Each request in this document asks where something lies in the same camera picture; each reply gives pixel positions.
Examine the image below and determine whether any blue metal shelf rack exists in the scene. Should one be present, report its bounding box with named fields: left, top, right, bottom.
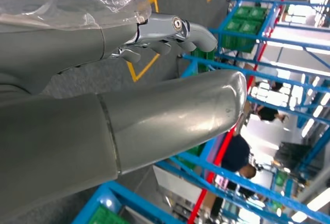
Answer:
left=208, top=0, right=330, bottom=54
left=178, top=53, right=330, bottom=128
left=72, top=137, right=330, bottom=224

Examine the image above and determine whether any red barrier belt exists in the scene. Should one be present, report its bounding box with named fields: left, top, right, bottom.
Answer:
left=187, top=0, right=291, bottom=224

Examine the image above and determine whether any green folded plastic crate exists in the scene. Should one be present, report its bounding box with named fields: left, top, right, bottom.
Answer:
left=233, top=6, right=267, bottom=22
left=191, top=48, right=214, bottom=74
left=178, top=143, right=207, bottom=169
left=88, top=204, right=131, bottom=224
left=222, top=19, right=261, bottom=53

